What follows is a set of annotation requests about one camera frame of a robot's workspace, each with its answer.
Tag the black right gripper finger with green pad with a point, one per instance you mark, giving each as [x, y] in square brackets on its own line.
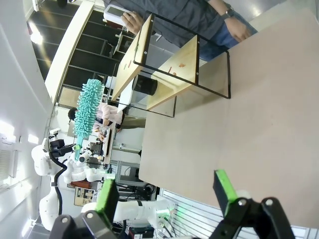
[225, 191]

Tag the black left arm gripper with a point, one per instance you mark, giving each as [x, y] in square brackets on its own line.
[59, 148]

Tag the teal chenille duster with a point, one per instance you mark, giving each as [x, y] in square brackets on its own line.
[89, 109]

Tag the white box with grey screen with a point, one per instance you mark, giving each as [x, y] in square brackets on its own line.
[114, 13]

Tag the person's left forearm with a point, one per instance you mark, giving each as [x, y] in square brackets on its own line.
[219, 5]

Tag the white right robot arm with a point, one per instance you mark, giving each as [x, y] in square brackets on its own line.
[139, 210]

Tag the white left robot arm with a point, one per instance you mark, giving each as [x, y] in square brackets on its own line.
[46, 164]

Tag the person's right hand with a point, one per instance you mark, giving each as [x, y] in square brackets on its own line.
[132, 22]

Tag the person's left hand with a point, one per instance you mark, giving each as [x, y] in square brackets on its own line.
[238, 28]

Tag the calibration pattern board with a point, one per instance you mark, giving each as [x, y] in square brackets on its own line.
[84, 196]

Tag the background person black hair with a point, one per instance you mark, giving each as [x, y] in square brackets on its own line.
[72, 115]

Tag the background person pink shirt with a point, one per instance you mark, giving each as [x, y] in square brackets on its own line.
[109, 114]

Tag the black cylinder container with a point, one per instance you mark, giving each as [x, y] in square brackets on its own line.
[145, 85]

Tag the black background shelving unit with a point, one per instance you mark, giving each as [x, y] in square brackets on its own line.
[82, 49]

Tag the person's torso grey shirt jeans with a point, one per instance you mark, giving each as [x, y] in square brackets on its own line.
[184, 22]

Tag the black wristwatch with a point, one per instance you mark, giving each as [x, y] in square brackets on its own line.
[228, 12]

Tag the white slotted base plate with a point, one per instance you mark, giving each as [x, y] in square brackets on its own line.
[197, 214]

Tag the aluminium frame equipment cart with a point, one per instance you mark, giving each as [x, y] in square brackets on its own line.
[129, 174]

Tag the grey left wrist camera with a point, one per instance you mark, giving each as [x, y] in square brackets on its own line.
[54, 133]

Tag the white wall air conditioner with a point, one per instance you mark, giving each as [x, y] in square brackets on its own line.
[7, 160]

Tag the wooden shelf black metal frame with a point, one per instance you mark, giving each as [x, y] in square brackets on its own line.
[179, 67]

